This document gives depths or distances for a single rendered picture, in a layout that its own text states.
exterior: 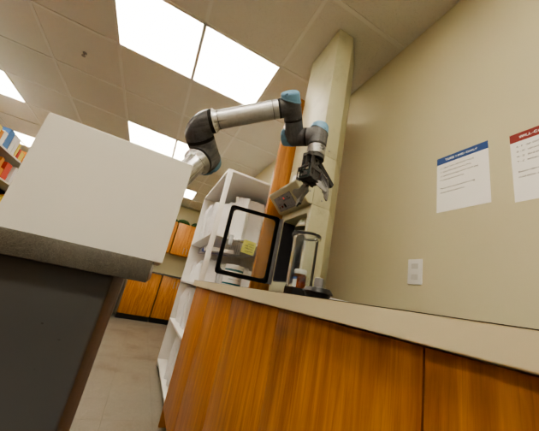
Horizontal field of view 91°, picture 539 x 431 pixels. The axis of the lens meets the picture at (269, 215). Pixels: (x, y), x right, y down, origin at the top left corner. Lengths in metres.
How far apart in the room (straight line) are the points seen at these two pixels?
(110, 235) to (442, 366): 0.57
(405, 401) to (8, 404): 0.61
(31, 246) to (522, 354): 0.65
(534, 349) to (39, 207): 0.70
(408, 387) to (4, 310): 0.65
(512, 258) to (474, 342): 0.83
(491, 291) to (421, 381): 0.78
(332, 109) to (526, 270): 1.15
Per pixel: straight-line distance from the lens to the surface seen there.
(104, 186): 0.60
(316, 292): 0.80
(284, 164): 1.80
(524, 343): 0.38
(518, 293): 1.19
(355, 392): 0.56
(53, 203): 0.60
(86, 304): 0.61
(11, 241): 0.58
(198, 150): 1.11
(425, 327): 0.43
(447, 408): 0.46
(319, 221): 1.36
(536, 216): 1.23
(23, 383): 0.65
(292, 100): 1.09
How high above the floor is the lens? 0.92
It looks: 17 degrees up
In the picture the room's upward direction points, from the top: 12 degrees clockwise
